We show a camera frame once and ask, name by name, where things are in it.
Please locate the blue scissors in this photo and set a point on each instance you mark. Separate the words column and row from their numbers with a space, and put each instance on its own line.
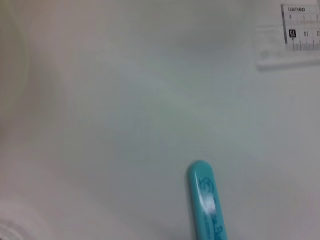
column 205, row 200

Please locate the clear plastic ruler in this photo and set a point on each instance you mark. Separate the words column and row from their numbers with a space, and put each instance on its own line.
column 300, row 25

